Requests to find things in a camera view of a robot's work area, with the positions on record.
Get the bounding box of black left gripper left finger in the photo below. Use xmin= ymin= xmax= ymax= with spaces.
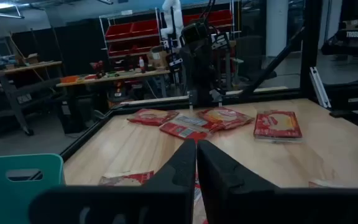
xmin=29 ymin=139 xmax=197 ymax=224

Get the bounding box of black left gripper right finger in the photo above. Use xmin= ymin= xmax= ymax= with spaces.
xmin=196 ymin=139 xmax=358 ymax=224

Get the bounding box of red popcorn bag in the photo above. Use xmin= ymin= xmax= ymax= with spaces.
xmin=159 ymin=115 xmax=210 ymax=141
xmin=253 ymin=110 xmax=303 ymax=143
xmin=99 ymin=170 xmax=209 ymax=224
xmin=196 ymin=106 xmax=255 ymax=134
xmin=126 ymin=108 xmax=180 ymax=127

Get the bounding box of cardboard box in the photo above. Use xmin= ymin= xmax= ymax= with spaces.
xmin=147 ymin=45 xmax=169 ymax=70
xmin=14 ymin=53 xmax=40 ymax=66

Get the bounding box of red storage bin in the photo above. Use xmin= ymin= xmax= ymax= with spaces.
xmin=104 ymin=22 xmax=134 ymax=40
xmin=131 ymin=19 xmax=160 ymax=37
xmin=108 ymin=37 xmax=162 ymax=58

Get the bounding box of wooden workbench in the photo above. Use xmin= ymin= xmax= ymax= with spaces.
xmin=55 ymin=68 xmax=172 ymax=125
xmin=0 ymin=60 xmax=63 ymax=137

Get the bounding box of white column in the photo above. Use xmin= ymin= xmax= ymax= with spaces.
xmin=265 ymin=0 xmax=289 ymax=57

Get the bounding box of red power drill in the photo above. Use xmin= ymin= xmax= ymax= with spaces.
xmin=92 ymin=60 xmax=106 ymax=79

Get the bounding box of white shelf rack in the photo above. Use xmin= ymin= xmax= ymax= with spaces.
xmin=99 ymin=0 xmax=242 ymax=60

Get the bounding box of silver aluminium extrusion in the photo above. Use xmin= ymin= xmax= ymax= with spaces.
xmin=309 ymin=66 xmax=333 ymax=109

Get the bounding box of black Trossen robot station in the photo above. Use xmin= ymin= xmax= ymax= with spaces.
xmin=321 ymin=24 xmax=358 ymax=131

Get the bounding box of black table frame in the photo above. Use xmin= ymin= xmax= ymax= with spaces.
xmin=59 ymin=0 xmax=326 ymax=162

